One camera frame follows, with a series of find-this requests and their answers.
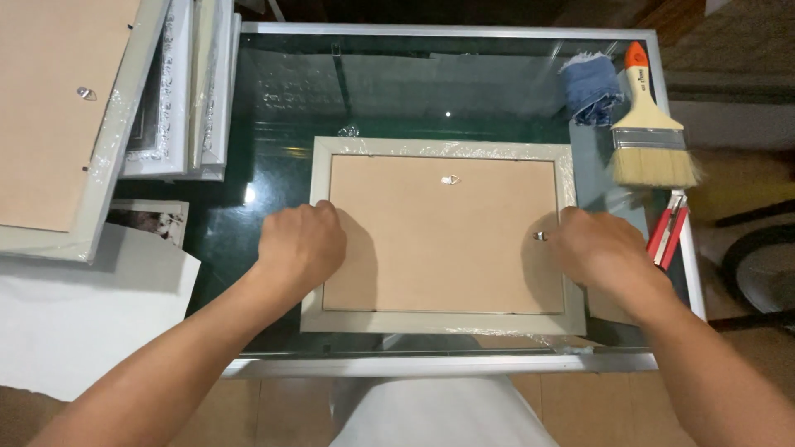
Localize person's right hand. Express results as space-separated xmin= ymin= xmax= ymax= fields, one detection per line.
xmin=545 ymin=207 xmax=660 ymax=290

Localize person's left hand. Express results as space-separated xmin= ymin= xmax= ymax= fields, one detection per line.
xmin=257 ymin=200 xmax=347 ymax=293

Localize grey picture frame brown backing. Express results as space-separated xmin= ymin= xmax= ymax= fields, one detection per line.
xmin=300 ymin=136 xmax=588 ymax=336

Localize brown backing board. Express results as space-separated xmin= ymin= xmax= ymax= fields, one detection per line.
xmin=585 ymin=287 xmax=641 ymax=327

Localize red utility knife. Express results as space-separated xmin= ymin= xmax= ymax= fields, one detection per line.
xmin=646 ymin=191 xmax=690 ymax=272

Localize wooden paint brush orange tip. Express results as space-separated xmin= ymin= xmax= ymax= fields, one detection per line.
xmin=607 ymin=41 xmax=703 ymax=190

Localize folded blue denim cloth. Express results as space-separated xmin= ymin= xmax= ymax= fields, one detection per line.
xmin=558 ymin=52 xmax=626 ymax=128

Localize stack of white picture frames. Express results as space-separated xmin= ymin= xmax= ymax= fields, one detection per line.
xmin=188 ymin=0 xmax=242 ymax=182

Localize black and white photo print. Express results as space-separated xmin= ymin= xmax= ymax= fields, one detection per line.
xmin=106 ymin=199 xmax=190 ymax=249

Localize black round chair base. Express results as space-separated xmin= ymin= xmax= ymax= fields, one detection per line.
xmin=708 ymin=214 xmax=795 ymax=333

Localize person's white shorts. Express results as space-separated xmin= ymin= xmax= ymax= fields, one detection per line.
xmin=328 ymin=375 xmax=560 ymax=447

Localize white paper sheet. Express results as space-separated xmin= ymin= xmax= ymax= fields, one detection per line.
xmin=0 ymin=222 xmax=202 ymax=402

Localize glass table with metal frame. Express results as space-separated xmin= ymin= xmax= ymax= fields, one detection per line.
xmin=112 ymin=22 xmax=708 ymax=380

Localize white ornate picture frame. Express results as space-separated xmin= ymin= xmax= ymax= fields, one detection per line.
xmin=119 ymin=0 xmax=195 ymax=180

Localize large grey picture frame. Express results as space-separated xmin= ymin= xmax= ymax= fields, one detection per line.
xmin=0 ymin=0 xmax=173 ymax=264

